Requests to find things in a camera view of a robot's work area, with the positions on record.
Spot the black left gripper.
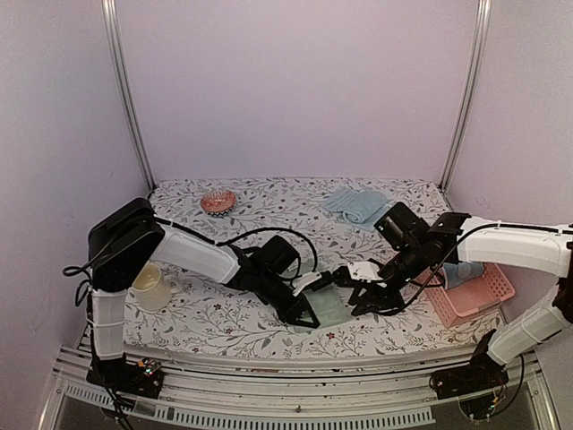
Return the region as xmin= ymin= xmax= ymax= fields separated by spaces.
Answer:
xmin=257 ymin=272 xmax=320 ymax=330

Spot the light blue towel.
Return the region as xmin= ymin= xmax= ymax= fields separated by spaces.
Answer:
xmin=321 ymin=187 xmax=390 ymax=231

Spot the green panda towel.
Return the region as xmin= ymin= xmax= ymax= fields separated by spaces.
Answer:
xmin=282 ymin=259 xmax=353 ymax=334

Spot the pink plastic basket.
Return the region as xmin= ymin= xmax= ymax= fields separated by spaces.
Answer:
xmin=411 ymin=263 xmax=516 ymax=328

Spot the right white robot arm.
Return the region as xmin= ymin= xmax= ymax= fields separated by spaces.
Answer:
xmin=347 ymin=202 xmax=572 ymax=391

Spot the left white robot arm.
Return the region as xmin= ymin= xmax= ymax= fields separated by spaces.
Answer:
xmin=87 ymin=198 xmax=320 ymax=389

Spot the blue rolled towel in basket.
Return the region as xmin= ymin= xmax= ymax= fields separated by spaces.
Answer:
xmin=442 ymin=262 xmax=484 ymax=289

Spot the cream ceramic mug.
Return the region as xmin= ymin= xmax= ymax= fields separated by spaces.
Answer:
xmin=130 ymin=262 xmax=183 ymax=313

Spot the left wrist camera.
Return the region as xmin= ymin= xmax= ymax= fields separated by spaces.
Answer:
xmin=293 ymin=271 xmax=332 ymax=297

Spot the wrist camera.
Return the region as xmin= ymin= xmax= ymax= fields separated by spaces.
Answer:
xmin=332 ymin=261 xmax=385 ymax=286
xmin=293 ymin=271 xmax=332 ymax=297

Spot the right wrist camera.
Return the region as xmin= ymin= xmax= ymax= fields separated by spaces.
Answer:
xmin=332 ymin=261 xmax=385 ymax=286

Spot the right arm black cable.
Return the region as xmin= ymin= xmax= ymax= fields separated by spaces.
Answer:
xmin=393 ymin=221 xmax=573 ymax=314

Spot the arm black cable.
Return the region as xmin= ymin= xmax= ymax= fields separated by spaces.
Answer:
xmin=62 ymin=226 xmax=319 ymax=288
xmin=393 ymin=221 xmax=573 ymax=314

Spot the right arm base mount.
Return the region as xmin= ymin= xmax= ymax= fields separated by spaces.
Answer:
xmin=429 ymin=354 xmax=509 ymax=400

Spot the aluminium front rail frame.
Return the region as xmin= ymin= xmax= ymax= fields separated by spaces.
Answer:
xmin=39 ymin=344 xmax=560 ymax=430

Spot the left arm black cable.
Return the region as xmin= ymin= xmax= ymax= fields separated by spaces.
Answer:
xmin=62 ymin=226 xmax=319 ymax=288

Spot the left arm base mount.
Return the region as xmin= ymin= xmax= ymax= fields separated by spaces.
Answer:
xmin=86 ymin=352 xmax=165 ymax=400

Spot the right aluminium corner post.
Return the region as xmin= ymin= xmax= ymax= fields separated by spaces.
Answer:
xmin=439 ymin=0 xmax=492 ymax=194

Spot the aluminium corner post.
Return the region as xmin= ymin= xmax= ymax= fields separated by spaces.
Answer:
xmin=101 ymin=0 xmax=156 ymax=192
xmin=439 ymin=0 xmax=492 ymax=194

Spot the left aluminium corner post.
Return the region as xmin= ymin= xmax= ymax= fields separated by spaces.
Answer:
xmin=101 ymin=0 xmax=156 ymax=192

